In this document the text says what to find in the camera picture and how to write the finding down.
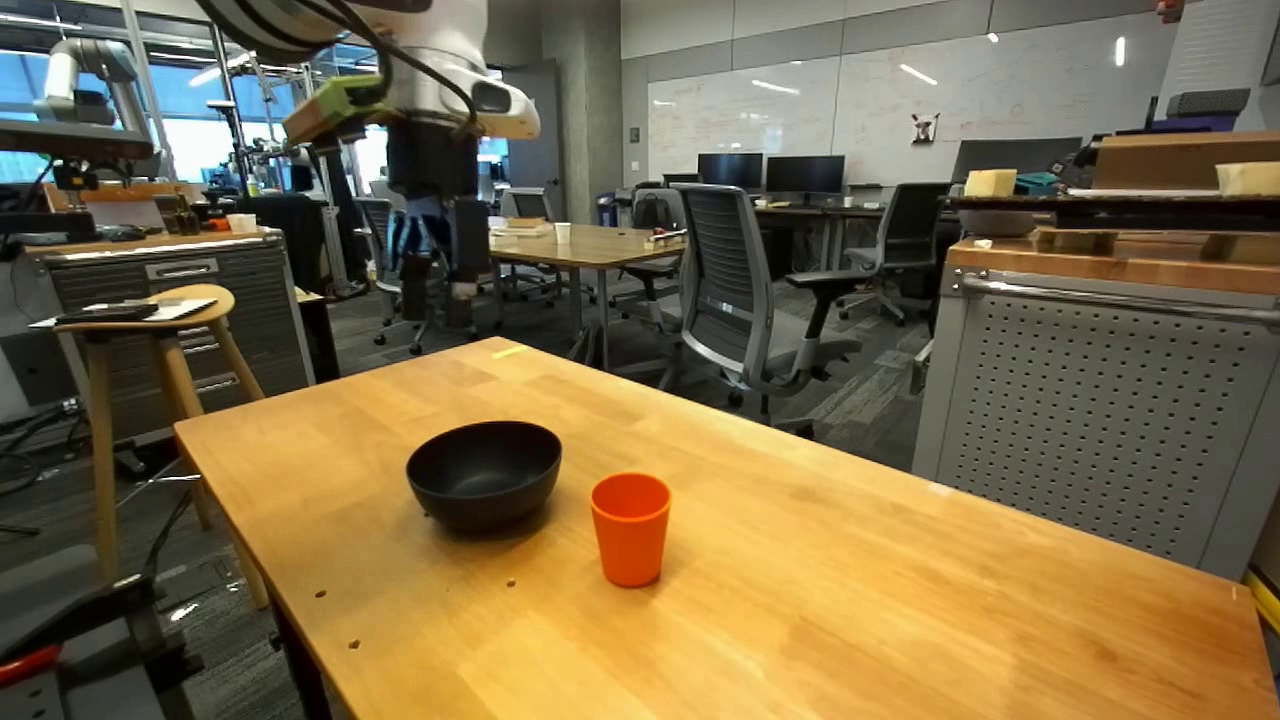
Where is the grey mesh office chair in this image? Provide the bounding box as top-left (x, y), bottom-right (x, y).
top-left (658, 181), bottom-right (877, 433)

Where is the dark office desk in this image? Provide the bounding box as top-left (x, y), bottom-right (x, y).
top-left (748, 192), bottom-right (891, 277)

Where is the dark office chair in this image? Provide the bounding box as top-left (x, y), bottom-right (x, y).
top-left (844, 181), bottom-right (951, 330)

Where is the large wooden box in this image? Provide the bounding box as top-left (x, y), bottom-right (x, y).
top-left (1094, 129), bottom-right (1280, 192)

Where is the black bowl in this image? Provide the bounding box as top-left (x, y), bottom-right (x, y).
top-left (403, 417), bottom-right (566, 540)

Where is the light wooden office table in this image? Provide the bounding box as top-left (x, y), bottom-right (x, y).
top-left (483, 215), bottom-right (693, 372)

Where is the grey cabinet with wooden top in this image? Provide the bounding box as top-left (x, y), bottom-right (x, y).
top-left (26, 228), bottom-right (317, 444)

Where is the grey purple device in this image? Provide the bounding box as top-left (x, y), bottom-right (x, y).
top-left (1165, 86), bottom-right (1255, 138)

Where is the black computer monitor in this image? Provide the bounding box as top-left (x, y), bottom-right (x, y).
top-left (765, 153), bottom-right (849, 199)
top-left (698, 148), bottom-right (767, 192)

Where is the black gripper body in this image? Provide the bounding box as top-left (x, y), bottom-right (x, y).
top-left (385, 120), bottom-right (479, 209)

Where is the orange plastic cup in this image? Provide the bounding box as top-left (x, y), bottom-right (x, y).
top-left (589, 468), bottom-right (677, 593)

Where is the wide dark monitor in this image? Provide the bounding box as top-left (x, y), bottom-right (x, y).
top-left (949, 138), bottom-right (1090, 190)

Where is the white hanging tube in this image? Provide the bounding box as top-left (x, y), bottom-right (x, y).
top-left (39, 38), bottom-right (83, 115)

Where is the grey swivel chair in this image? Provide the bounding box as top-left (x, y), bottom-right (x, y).
top-left (350, 197), bottom-right (447, 361)

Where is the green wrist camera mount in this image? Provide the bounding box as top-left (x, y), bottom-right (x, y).
top-left (283, 73), bottom-right (397, 148)

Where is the white wall whiteboard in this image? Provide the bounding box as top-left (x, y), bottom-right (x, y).
top-left (644, 12), bottom-right (1177, 192)

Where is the grey chair behind table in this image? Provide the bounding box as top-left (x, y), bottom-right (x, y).
top-left (622, 183), bottom-right (688, 309)

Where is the grey perforated metal cabinet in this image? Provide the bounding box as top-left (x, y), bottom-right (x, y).
top-left (911, 235), bottom-right (1280, 584)

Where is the red handled tool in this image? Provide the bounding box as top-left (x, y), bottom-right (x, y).
top-left (0, 641), bottom-right (66, 694)

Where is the wooden stool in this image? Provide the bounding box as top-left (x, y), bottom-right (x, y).
top-left (51, 280), bottom-right (272, 593)

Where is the black office chair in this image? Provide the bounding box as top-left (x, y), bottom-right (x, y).
top-left (252, 192), bottom-right (331, 302)

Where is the dark tablet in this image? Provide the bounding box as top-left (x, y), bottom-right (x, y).
top-left (27, 293), bottom-right (216, 335)

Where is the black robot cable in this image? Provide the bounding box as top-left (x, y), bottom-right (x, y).
top-left (225, 0), bottom-right (479, 132)

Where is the beige foam block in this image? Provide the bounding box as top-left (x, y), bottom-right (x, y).
top-left (1214, 162), bottom-right (1280, 199)
top-left (961, 164), bottom-right (1019, 206)

